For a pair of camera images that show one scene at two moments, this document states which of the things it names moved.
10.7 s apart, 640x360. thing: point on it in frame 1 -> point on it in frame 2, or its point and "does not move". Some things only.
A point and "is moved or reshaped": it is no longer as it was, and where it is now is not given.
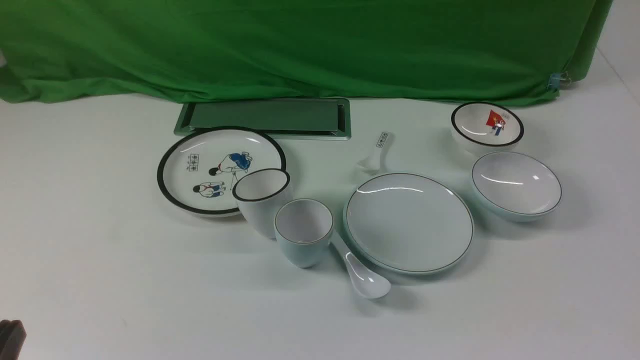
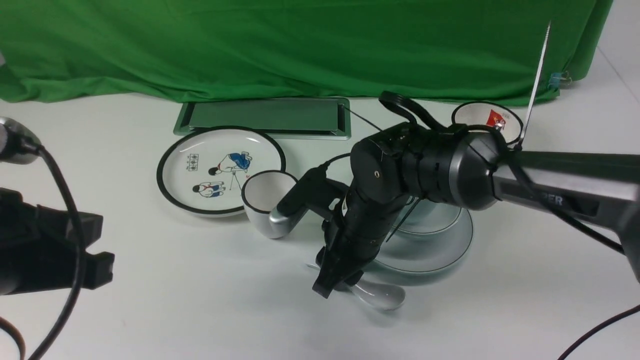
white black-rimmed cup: (259, 194) does not move
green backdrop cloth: (485, 52) does not move
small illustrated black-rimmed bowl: (485, 126) does not move
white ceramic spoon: (367, 282) is moved or reshaped
